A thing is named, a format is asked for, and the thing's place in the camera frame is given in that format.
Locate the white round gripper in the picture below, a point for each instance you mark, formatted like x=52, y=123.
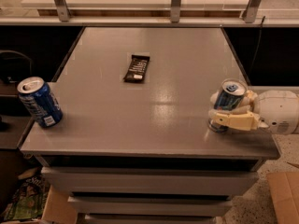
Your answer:
x=277, y=110

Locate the Red Bull can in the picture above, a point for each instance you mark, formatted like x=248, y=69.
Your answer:
x=227, y=98

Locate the chocolate RXBAR wrapper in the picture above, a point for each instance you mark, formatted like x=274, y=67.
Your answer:
x=137, y=69

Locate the blue Pepsi can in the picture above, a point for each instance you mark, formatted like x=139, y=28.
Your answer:
x=39, y=100

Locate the cardboard box right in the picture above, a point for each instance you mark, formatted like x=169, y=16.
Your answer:
x=284, y=189

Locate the cardboard box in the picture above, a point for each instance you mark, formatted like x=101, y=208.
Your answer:
x=284, y=189
x=57, y=208

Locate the grey drawer cabinet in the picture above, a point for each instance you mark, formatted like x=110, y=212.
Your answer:
x=142, y=153

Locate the cardboard box bottom left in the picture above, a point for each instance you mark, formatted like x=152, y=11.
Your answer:
x=57, y=208

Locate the green snack bag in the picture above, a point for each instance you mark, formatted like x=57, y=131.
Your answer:
x=28, y=202

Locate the dark chair at left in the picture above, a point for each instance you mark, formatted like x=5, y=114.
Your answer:
x=14, y=66

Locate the right metal bracket post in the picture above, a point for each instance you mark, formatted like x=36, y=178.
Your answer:
x=249, y=15

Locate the metal bracket post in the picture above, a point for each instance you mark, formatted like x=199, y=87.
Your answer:
x=62, y=10
x=249, y=15
x=175, y=10

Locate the middle metal bracket post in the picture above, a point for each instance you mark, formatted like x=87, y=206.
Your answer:
x=175, y=10

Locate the left metal bracket post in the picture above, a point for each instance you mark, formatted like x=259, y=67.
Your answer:
x=62, y=10

